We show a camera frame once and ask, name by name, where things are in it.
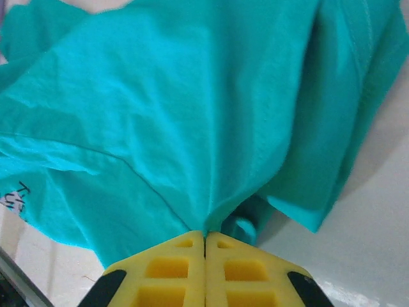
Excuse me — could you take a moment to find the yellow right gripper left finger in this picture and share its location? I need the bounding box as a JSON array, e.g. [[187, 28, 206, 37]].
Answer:
[[78, 230, 206, 307]]

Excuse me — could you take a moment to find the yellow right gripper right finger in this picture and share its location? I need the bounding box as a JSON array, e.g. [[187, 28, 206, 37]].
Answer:
[[205, 231, 336, 307]]

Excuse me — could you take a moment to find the teal t-shirt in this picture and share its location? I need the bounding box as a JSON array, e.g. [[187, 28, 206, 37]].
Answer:
[[0, 0, 409, 269]]

